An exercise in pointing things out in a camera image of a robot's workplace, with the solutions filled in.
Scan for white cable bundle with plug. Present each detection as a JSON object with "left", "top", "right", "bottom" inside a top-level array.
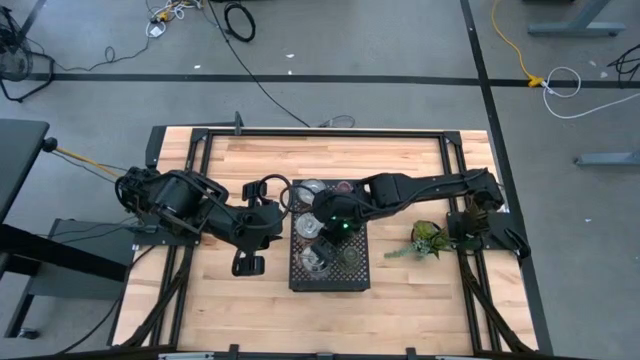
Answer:
[{"left": 144, "top": 0, "right": 202, "bottom": 40}]

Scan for green artificial succulent plant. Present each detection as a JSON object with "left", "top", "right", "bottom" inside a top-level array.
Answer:
[{"left": 383, "top": 219, "right": 458, "bottom": 261}]

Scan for white floor cable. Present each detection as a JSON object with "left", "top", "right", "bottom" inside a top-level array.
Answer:
[{"left": 541, "top": 65, "right": 640, "bottom": 121}]

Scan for black floor fan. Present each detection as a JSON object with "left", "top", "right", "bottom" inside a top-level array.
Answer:
[{"left": 0, "top": 7, "right": 56, "bottom": 104}]

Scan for silver metal candle holder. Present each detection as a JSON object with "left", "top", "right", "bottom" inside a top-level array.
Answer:
[
  {"left": 298, "top": 247, "right": 332, "bottom": 277},
  {"left": 294, "top": 212, "right": 325, "bottom": 241}
]

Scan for black desk top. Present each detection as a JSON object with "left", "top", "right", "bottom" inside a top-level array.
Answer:
[{"left": 0, "top": 118, "right": 52, "bottom": 224}]

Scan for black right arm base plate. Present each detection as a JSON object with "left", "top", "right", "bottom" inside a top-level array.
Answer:
[{"left": 445, "top": 209, "right": 532, "bottom": 262}]

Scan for green glass candle holder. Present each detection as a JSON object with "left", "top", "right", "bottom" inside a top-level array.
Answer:
[{"left": 337, "top": 244, "right": 365, "bottom": 274}]

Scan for black aluminium table frame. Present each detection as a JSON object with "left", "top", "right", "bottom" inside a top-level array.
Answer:
[{"left": 107, "top": 110, "right": 556, "bottom": 360}]

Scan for yellow rod with black knob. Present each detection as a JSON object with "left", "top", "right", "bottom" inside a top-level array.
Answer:
[{"left": 41, "top": 137, "right": 125, "bottom": 180}]

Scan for black perforated metal shelf riser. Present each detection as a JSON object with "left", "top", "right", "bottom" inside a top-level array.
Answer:
[{"left": 288, "top": 178, "right": 372, "bottom": 293}]

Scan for black desk beam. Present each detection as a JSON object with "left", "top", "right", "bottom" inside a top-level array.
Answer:
[{"left": 0, "top": 223, "right": 130, "bottom": 283}]

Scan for thick yellow extension cable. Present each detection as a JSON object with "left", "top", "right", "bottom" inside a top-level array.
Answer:
[{"left": 490, "top": 0, "right": 546, "bottom": 89}]

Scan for long black floor cable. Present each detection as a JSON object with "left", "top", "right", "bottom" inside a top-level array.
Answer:
[{"left": 207, "top": 0, "right": 312, "bottom": 129}]

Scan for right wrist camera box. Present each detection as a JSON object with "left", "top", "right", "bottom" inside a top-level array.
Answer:
[{"left": 333, "top": 215, "right": 359, "bottom": 237}]

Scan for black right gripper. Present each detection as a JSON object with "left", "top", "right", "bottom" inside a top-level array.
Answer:
[{"left": 309, "top": 192, "right": 369, "bottom": 262}]

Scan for grey looped cable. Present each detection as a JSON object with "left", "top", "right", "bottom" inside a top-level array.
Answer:
[{"left": 316, "top": 114, "right": 358, "bottom": 130}]

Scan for grey desk foot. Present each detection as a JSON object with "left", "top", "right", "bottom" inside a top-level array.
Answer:
[
  {"left": 526, "top": 0, "right": 628, "bottom": 38},
  {"left": 573, "top": 150, "right": 640, "bottom": 168}
]

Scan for coiled black cable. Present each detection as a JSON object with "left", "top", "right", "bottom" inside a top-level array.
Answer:
[{"left": 222, "top": 1, "right": 258, "bottom": 44}]

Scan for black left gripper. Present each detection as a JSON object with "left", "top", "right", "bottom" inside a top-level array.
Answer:
[{"left": 230, "top": 180, "right": 286, "bottom": 278}]

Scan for black left camera cable loop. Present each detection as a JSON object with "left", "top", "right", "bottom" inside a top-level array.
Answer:
[{"left": 259, "top": 172, "right": 296, "bottom": 214}]

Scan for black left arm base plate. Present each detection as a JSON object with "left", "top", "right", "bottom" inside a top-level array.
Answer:
[{"left": 131, "top": 218, "right": 202, "bottom": 248}]

